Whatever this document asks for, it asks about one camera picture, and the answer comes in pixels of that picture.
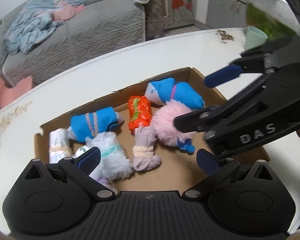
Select orange plastic bundle green tie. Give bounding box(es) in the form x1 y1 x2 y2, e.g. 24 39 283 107
128 96 152 134

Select light blue blanket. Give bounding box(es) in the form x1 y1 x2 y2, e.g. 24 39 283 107
4 0 85 55

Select bubble wrap teal-tied bundle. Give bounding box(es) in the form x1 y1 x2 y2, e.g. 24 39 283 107
72 132 133 181

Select pink plastic stool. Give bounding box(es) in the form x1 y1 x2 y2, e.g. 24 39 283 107
0 76 33 108

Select lilac grey sock bundle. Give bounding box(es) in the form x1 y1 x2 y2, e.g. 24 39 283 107
132 126 161 172

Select white rolled sock bundle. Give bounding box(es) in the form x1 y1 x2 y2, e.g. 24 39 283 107
49 128 73 164

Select decorated fridge door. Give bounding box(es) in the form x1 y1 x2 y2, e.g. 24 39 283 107
164 0 196 30

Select glass fish tank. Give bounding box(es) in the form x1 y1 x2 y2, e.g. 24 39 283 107
245 0 300 40

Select mint green cup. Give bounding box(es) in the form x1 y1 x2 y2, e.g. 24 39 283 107
244 25 268 50

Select bubble wrap purple-tied bundle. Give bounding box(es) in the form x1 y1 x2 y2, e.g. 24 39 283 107
97 177 118 194

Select blue sock roll yarn-tied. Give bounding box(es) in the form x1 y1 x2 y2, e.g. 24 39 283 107
68 107 124 143

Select pink fluffy pompom bundle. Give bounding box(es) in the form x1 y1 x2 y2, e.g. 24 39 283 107
151 99 195 154

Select pile of seed shells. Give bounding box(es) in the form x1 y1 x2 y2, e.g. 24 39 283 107
216 29 235 44

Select large blue sock bundle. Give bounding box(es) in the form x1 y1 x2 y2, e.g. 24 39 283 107
145 77 205 110

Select grey storage cabinet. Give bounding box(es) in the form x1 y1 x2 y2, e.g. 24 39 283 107
205 0 249 29

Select grey sofa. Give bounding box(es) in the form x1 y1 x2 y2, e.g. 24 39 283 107
0 0 164 86

